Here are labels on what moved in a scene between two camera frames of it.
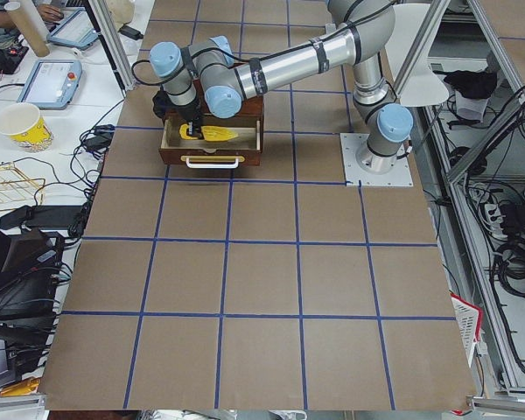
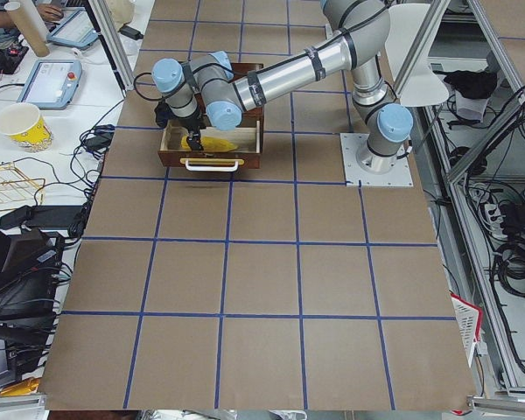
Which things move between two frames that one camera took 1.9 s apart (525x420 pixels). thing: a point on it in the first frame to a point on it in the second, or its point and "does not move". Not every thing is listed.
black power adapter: (130, 32) does not move
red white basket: (469, 319) does not move
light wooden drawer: (244, 149) does not move
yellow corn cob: (209, 133) to (210, 144)
